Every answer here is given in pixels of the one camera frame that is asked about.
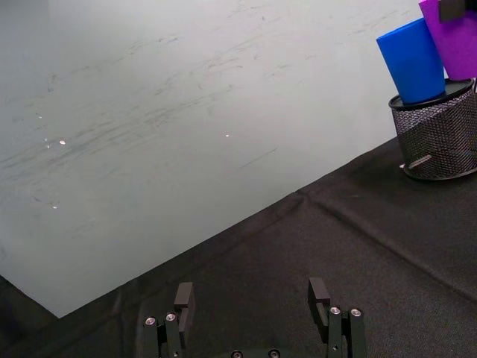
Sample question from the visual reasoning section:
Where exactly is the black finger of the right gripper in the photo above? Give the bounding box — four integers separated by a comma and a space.
438, 0, 467, 23

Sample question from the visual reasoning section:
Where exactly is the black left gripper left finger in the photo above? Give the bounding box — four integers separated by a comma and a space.
142, 281, 196, 358

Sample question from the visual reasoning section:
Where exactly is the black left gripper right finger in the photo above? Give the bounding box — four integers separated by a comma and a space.
307, 277, 367, 358

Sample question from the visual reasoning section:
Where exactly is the purple plastic cup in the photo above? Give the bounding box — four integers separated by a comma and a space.
418, 0, 477, 81

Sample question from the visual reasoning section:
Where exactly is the blue plastic cup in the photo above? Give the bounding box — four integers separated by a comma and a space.
376, 17, 447, 105

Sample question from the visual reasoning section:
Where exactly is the black table cloth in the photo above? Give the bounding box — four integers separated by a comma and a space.
0, 134, 477, 358

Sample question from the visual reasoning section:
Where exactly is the black mesh pen holder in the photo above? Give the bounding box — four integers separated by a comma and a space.
388, 77, 477, 182

